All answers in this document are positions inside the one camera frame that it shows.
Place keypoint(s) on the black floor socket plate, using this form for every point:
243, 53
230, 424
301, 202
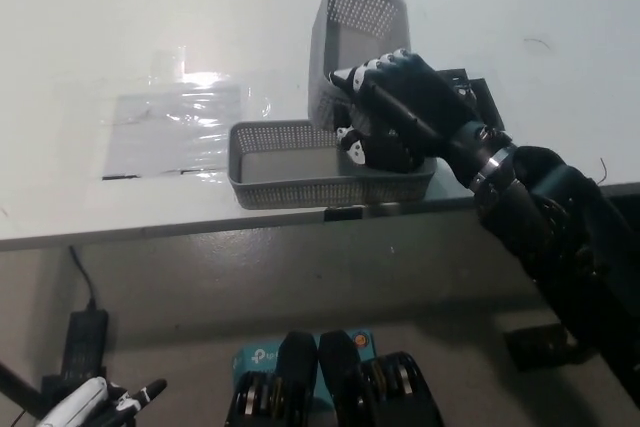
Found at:
535, 349

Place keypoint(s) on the black power adapter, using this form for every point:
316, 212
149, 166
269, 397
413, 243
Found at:
87, 342

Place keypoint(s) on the long grey perforated basket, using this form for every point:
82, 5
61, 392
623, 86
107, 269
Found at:
300, 192

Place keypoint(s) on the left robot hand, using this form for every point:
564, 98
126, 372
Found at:
82, 404

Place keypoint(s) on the blue tp-link box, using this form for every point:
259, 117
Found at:
257, 359

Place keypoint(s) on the short grey perforated basket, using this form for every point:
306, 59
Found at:
360, 12

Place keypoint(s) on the small black edge tape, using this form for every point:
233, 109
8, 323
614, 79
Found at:
342, 214

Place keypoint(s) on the black slanted bar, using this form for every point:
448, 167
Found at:
17, 387

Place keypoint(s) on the clear plastic sheet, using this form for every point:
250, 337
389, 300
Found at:
170, 132

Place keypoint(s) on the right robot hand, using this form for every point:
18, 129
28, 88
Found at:
425, 97

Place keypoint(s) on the black box under adapter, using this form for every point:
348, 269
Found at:
55, 384

